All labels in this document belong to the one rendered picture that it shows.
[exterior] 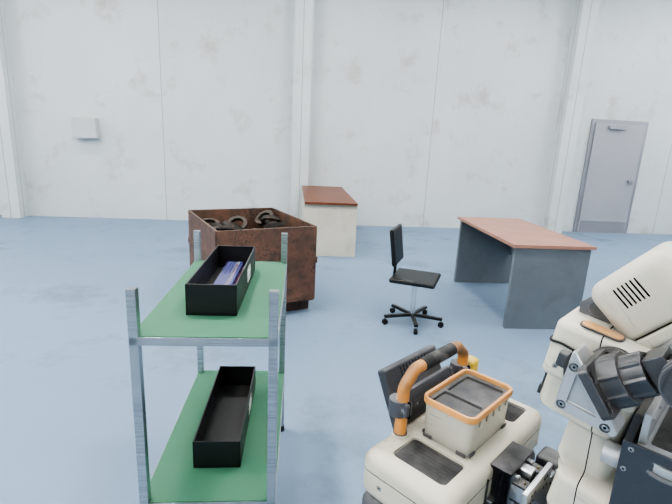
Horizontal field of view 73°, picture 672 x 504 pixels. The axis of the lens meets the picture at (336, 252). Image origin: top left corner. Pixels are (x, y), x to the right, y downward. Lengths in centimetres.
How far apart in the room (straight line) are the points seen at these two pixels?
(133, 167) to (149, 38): 217
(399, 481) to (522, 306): 329
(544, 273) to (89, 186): 755
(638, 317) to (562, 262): 341
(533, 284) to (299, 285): 205
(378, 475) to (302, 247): 296
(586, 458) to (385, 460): 44
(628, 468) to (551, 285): 340
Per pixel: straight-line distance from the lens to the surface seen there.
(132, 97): 890
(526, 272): 424
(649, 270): 96
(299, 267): 402
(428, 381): 138
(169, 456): 200
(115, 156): 901
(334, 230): 616
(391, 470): 120
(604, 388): 87
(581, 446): 115
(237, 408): 220
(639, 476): 107
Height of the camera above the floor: 155
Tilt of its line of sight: 14 degrees down
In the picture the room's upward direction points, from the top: 3 degrees clockwise
